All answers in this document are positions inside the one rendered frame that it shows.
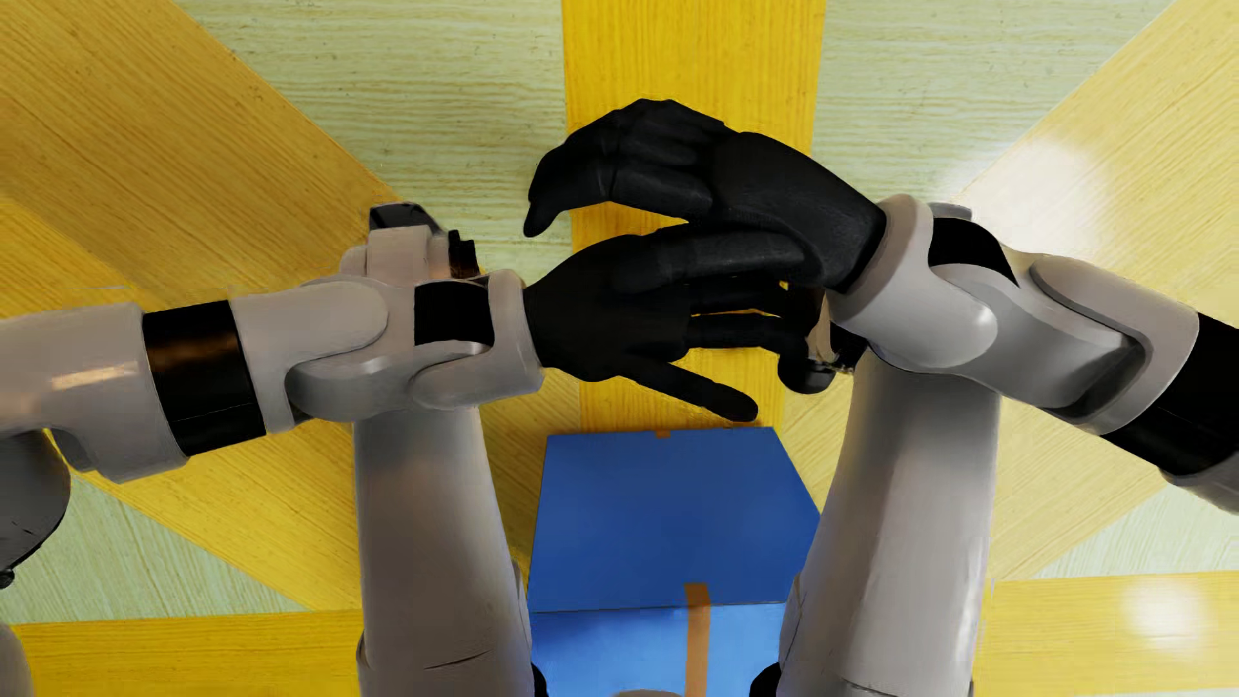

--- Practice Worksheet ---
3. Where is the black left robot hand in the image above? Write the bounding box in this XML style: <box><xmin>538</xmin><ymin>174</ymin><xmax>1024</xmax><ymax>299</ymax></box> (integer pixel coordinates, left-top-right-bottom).
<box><xmin>523</xmin><ymin>225</ymin><xmax>826</xmax><ymax>424</ymax></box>

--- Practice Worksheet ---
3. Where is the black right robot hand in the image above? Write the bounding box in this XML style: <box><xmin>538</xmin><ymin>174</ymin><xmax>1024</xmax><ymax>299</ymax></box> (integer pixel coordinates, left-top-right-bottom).
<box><xmin>523</xmin><ymin>97</ymin><xmax>888</xmax><ymax>294</ymax></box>

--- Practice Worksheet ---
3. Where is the blue box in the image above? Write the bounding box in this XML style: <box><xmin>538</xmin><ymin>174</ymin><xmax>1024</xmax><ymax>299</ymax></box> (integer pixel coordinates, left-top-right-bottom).
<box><xmin>525</xmin><ymin>427</ymin><xmax>822</xmax><ymax>697</ymax></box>

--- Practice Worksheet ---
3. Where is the white left robot leg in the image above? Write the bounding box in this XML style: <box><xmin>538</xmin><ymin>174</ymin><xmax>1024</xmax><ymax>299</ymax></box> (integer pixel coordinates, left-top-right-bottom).
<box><xmin>341</xmin><ymin>202</ymin><xmax>536</xmax><ymax>697</ymax></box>

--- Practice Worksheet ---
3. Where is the white robot leg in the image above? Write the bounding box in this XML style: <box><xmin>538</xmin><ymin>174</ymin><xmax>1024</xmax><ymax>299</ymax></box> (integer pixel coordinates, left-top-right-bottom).
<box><xmin>341</xmin><ymin>202</ymin><xmax>536</xmax><ymax>697</ymax></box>
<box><xmin>771</xmin><ymin>290</ymin><xmax>1003</xmax><ymax>697</ymax></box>

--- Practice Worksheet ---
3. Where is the white right robot leg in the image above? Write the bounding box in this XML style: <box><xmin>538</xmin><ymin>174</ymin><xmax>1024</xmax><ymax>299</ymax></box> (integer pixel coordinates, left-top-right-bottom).
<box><xmin>771</xmin><ymin>290</ymin><xmax>1003</xmax><ymax>697</ymax></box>

